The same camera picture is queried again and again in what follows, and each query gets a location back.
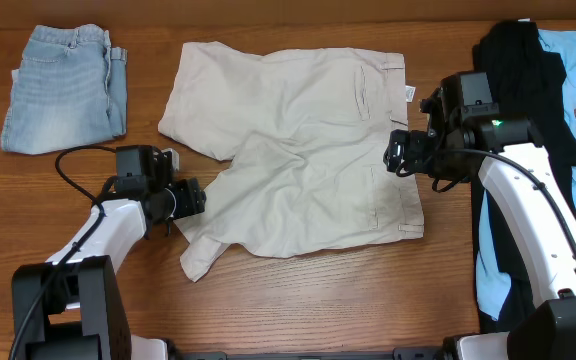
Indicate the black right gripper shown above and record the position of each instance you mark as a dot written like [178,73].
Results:
[415,141]

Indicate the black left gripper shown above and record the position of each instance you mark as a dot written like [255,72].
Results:
[191,197]

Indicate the beige khaki shorts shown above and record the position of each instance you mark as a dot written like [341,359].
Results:
[303,133]

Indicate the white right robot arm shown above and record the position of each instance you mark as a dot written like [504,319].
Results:
[468,138]

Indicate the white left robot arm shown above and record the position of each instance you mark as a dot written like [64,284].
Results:
[70,307]

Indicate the black garment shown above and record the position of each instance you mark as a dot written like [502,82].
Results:
[523,79]

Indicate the light blue shirt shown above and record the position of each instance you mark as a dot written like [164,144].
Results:
[492,284]

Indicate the folded light blue jeans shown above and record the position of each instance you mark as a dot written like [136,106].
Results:
[69,90]

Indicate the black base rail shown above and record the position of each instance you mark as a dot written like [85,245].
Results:
[313,355]

